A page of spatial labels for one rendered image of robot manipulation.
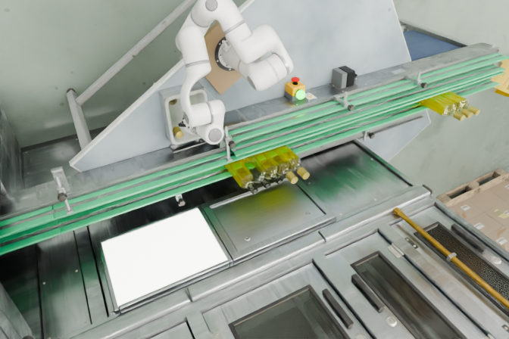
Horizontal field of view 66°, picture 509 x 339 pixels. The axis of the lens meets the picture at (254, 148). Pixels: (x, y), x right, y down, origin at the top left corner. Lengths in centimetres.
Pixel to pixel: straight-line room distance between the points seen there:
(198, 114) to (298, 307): 74
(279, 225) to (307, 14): 92
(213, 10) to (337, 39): 80
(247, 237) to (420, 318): 66
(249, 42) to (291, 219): 72
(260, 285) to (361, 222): 49
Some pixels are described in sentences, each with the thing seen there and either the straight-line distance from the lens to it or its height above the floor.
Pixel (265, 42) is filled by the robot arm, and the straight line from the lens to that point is 142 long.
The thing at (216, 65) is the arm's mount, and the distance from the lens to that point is 166.
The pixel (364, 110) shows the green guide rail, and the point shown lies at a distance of 204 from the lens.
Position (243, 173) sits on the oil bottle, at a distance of 162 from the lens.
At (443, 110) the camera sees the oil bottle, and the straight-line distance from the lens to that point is 227.
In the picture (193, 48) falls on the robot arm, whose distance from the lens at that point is 135.
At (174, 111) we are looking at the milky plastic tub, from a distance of 168.
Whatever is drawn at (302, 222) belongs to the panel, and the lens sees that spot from 164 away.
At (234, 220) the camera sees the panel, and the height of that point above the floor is 113.
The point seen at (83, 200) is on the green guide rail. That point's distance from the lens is 164.
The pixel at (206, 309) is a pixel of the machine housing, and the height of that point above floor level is 143.
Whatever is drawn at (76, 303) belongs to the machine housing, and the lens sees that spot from 158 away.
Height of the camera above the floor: 220
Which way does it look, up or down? 47 degrees down
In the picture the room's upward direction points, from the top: 137 degrees clockwise
